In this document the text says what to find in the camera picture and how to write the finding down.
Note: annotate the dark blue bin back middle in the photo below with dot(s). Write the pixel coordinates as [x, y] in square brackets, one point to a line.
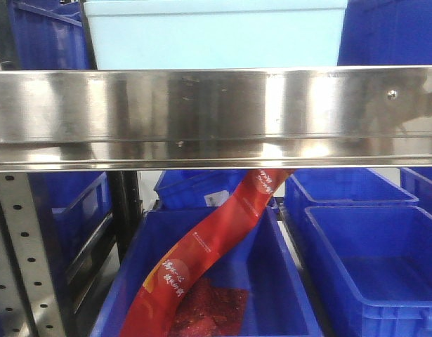
[188, 189]

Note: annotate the black shelf post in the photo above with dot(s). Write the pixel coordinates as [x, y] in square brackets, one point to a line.
[126, 207]

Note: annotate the dark blue bin far right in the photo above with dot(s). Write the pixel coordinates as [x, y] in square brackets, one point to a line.
[418, 181]

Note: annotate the dark blue bin top right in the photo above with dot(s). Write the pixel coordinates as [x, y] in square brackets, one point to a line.
[387, 33]

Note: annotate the perforated steel shelf upright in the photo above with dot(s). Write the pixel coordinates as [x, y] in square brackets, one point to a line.
[35, 257]

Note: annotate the dark blue bin with packaging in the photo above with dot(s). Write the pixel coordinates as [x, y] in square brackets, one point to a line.
[261, 264]

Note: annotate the red dried food pieces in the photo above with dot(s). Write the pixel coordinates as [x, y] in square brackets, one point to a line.
[209, 310]

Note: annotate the dark blue bin left shelf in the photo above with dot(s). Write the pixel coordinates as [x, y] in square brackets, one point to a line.
[69, 207]

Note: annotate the dark blue bin front right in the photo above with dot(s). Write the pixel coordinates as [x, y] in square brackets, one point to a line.
[373, 268]

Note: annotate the light blue plastic bin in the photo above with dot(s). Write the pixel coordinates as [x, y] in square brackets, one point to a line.
[172, 35]

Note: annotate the dark blue bin top left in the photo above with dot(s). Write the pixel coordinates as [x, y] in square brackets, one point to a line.
[49, 35]

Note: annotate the dark blue bin back right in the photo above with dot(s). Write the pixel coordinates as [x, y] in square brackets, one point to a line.
[309, 187]

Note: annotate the red printed packaging strip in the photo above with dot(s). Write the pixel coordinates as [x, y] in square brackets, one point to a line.
[155, 304]

